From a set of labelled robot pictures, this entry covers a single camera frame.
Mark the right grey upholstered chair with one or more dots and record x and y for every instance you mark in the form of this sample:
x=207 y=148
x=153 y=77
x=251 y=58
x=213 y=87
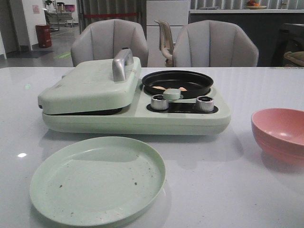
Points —
x=211 y=43

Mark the red trash bin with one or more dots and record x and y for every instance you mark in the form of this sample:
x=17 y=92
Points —
x=43 y=36

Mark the left silver control knob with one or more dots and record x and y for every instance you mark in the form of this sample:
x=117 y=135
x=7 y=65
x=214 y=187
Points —
x=159 y=103

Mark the left grey upholstered chair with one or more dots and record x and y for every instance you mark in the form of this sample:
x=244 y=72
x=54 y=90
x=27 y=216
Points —
x=104 y=39

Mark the pink bowl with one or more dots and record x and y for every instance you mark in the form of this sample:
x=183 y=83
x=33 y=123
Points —
x=280 y=133

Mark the light green round plate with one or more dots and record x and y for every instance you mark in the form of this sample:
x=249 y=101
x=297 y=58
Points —
x=98 y=181

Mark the black round frying pan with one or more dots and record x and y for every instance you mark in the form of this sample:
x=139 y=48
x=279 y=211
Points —
x=197 y=84

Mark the grey upholstered chair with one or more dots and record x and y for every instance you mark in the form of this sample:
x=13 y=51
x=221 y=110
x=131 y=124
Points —
x=104 y=39
x=211 y=43

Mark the right silver control knob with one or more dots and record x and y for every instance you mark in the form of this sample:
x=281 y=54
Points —
x=204 y=104

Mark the green breakfast maker base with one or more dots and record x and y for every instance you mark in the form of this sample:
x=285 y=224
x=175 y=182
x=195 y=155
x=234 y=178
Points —
x=137 y=119

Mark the silver control knob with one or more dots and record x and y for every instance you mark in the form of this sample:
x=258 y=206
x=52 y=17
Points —
x=159 y=103
x=204 y=104

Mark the white cabinet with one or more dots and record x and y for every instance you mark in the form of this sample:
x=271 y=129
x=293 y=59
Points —
x=175 y=12

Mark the fruit bowl on counter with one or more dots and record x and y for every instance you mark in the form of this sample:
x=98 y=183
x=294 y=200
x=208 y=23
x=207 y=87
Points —
x=254 y=5

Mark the black appliance at right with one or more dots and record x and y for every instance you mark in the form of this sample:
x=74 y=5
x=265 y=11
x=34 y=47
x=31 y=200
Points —
x=290 y=38

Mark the beige office chair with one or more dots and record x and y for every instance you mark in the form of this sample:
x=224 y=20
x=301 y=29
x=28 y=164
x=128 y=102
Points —
x=166 y=45

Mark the green breakfast maker lid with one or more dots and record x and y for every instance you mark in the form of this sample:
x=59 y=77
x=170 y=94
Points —
x=96 y=85

